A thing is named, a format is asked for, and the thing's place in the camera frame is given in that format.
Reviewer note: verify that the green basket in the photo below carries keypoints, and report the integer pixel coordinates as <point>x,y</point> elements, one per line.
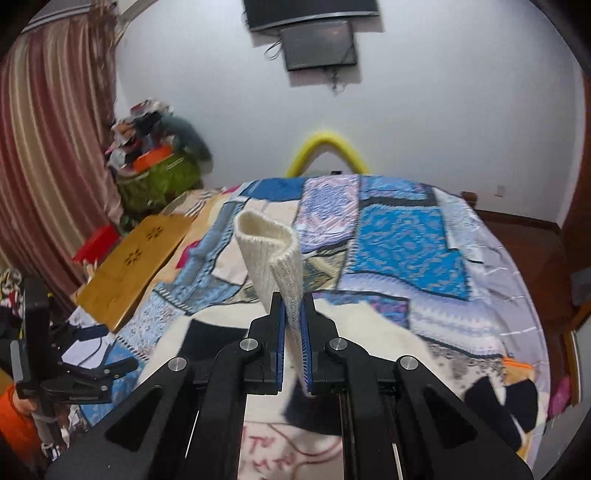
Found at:
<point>157,184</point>

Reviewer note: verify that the pile of mixed clutter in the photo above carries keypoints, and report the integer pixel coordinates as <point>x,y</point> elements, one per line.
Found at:
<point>131,134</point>

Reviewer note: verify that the white and black knit sweater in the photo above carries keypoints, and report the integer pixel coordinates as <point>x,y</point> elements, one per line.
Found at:
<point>270,258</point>

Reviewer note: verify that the wooden bed post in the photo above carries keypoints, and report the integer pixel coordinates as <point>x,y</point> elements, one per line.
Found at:
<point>470,199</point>

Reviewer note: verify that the black wall television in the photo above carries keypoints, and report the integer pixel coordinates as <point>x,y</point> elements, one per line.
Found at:
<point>309,11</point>

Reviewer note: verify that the yellow foam tube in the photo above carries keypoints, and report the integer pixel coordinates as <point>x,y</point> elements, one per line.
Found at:
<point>323,138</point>

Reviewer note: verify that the pink cloth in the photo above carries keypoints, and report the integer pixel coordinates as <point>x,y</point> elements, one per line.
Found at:
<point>559,394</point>

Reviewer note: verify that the red box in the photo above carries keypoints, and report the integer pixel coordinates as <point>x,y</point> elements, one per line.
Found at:
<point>97,242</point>

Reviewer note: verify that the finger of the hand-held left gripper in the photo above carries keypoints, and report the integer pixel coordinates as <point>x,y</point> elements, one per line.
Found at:
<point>92,383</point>
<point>85,333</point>

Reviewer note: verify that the wooden lap board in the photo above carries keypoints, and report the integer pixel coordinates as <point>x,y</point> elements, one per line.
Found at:
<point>134,267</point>

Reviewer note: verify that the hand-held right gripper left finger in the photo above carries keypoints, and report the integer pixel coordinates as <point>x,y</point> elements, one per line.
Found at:
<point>278,337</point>

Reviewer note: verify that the orange box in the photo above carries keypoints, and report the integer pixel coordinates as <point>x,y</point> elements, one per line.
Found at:
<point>152,159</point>

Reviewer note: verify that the patchwork printed bedsheet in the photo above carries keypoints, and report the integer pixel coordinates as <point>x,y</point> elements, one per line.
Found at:
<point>397,240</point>

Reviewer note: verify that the orange cloth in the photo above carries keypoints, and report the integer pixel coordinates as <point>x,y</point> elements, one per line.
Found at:
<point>517,369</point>

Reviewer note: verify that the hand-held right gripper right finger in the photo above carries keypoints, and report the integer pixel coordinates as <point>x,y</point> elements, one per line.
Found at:
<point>305,350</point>

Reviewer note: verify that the person's orange clothing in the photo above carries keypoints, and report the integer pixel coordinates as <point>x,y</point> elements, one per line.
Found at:
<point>16,420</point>

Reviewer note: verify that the striped pink curtain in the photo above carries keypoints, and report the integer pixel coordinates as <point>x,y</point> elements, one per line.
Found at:
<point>51,138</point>

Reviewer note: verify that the small black wall monitor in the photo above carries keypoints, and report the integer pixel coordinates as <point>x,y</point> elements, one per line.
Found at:
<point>318,46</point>

